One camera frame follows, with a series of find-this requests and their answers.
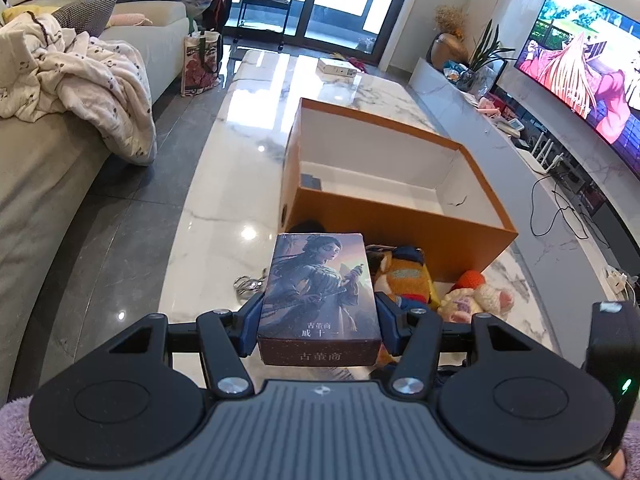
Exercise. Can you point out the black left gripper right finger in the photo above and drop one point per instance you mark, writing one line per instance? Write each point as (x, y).
(413, 336)

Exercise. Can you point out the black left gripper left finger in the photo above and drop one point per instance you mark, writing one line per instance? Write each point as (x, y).
(225, 338)

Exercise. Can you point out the orange fox plush keychain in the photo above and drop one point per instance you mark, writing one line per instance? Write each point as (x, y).
(401, 273)

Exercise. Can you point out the cream crochet bunny doll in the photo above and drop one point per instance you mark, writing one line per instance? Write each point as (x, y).
(471, 295)

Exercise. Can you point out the illustrated card box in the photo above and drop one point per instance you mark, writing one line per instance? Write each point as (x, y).
(319, 306)

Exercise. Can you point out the orange cardboard box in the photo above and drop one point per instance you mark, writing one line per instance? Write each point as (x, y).
(396, 185)

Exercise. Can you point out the white wifi router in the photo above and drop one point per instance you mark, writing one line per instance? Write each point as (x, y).
(547, 153)

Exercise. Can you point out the beige sofa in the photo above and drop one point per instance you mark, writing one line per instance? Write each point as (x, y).
(48, 166)

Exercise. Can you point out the white flat box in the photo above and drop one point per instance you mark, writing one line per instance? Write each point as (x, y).
(335, 67)

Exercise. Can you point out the green potted plant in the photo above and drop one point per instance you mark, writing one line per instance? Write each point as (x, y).
(488, 60)

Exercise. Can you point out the floral tote bag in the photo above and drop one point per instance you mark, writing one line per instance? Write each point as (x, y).
(202, 54)

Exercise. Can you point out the brown vase dried flowers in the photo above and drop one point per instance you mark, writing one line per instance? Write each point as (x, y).
(449, 43)

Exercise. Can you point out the large curved television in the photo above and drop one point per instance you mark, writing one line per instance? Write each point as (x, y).
(587, 55)

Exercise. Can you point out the patterned white blanket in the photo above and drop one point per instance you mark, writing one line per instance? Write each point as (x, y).
(47, 69)

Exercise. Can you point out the black metal shelf rack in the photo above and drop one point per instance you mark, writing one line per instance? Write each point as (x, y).
(267, 0)

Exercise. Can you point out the grey checkered pillow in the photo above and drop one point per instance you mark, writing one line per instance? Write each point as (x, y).
(89, 16)

